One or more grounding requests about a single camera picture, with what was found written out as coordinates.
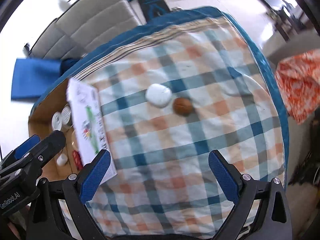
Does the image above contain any red small box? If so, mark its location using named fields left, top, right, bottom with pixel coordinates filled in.
left=72, top=150, right=83, bottom=171

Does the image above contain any grey quilted cushion right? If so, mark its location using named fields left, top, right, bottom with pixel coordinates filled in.
left=56, top=0, right=142, bottom=53

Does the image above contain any blue foam mat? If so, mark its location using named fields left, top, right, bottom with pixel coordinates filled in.
left=11, top=58, right=61, bottom=100

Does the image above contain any silver round tin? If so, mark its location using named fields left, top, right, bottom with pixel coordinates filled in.
left=61, top=105, right=72, bottom=126

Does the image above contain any small white cylinder bottle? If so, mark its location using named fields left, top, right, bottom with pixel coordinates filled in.
left=56, top=153, right=68, bottom=167

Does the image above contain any plaid blue-edged tablecloth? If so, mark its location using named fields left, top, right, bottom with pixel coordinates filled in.
left=31, top=7, right=289, bottom=239

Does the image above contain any grey quilted cushion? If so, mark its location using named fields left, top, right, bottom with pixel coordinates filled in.
left=56, top=0, right=142, bottom=53
left=29, top=22, right=86, bottom=60

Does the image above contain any white egg-shaped case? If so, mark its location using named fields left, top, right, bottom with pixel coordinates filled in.
left=145, top=83, right=172, bottom=108

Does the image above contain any brown walnut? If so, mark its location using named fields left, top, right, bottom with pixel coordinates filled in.
left=172, top=98, right=194, bottom=116

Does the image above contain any orange patterned cloth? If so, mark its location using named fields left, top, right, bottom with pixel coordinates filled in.
left=274, top=49, right=319, bottom=124

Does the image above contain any cardboard box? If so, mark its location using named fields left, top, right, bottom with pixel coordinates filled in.
left=28, top=78, right=110, bottom=181

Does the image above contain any grey quilted cushion left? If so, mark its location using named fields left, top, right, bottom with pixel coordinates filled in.
left=29, top=22, right=86, bottom=60

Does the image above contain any white purifying cream jar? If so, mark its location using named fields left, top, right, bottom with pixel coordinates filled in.
left=51, top=112, right=63, bottom=131

